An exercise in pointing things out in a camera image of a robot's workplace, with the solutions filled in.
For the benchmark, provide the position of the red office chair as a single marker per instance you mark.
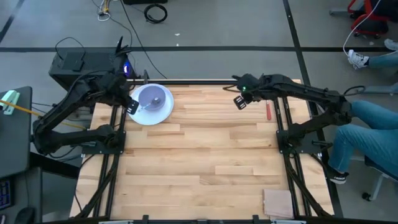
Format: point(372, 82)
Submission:
point(370, 21)

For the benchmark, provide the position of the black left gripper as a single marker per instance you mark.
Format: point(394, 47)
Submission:
point(118, 88)

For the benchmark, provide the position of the metal spoon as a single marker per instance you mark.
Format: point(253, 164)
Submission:
point(155, 100)

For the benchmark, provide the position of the light green stapler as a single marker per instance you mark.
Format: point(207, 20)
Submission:
point(10, 100)

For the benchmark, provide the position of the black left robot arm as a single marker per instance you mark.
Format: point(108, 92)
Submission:
point(62, 108)

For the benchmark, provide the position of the light blue round plate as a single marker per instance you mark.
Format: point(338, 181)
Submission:
point(155, 119)

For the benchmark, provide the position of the purple round bowl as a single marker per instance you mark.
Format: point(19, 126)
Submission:
point(150, 92)

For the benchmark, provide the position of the black desk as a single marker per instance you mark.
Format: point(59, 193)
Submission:
point(15, 149)

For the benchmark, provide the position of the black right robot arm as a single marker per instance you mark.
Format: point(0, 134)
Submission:
point(311, 91)

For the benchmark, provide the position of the black computer mouse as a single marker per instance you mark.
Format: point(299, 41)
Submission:
point(25, 215)

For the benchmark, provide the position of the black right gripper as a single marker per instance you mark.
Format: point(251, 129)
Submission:
point(252, 85)

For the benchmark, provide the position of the blue chair grey legs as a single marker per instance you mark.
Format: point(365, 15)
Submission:
point(377, 174)

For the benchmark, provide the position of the small flat black device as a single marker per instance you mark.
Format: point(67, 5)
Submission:
point(73, 60)

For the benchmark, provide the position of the person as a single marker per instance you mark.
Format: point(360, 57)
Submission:
point(373, 133)
point(357, 59)

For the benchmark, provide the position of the black keyboard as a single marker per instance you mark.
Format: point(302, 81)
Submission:
point(4, 194)

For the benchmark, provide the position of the red pen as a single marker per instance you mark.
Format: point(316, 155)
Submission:
point(269, 110)

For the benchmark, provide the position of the black computer tower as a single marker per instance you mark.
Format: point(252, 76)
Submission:
point(96, 63)

